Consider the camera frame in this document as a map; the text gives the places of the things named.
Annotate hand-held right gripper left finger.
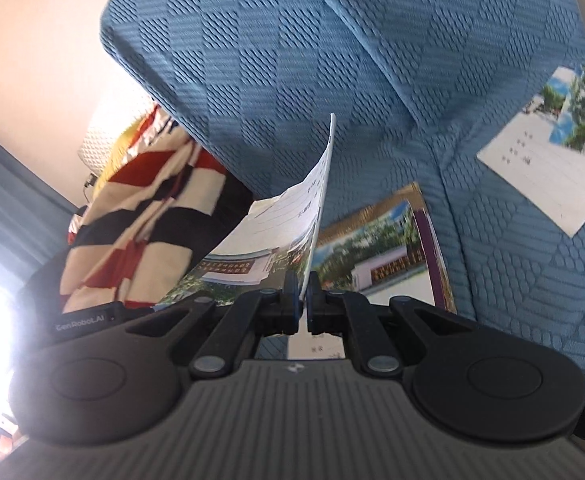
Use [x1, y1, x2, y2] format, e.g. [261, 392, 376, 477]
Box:
[122, 271, 304, 380]

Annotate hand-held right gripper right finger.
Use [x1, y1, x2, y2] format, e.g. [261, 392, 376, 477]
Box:
[305, 271, 478, 378]

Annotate brown painting cover book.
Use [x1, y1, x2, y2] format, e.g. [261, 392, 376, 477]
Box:
[320, 182, 423, 233]

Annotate person's checked sweater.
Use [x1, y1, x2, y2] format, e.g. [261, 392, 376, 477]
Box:
[60, 117, 254, 311]

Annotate purple cover book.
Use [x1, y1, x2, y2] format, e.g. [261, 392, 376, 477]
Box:
[411, 205, 457, 313]

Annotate blue curtain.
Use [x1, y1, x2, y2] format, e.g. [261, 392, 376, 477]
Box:
[0, 130, 76, 281]

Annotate yellow fringed cloth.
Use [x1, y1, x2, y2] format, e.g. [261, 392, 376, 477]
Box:
[97, 115, 173, 186]

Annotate white dotted object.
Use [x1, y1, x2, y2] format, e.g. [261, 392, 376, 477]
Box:
[79, 105, 140, 176]

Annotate blue textured sofa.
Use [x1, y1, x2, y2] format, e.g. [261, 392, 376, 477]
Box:
[100, 0, 585, 366]

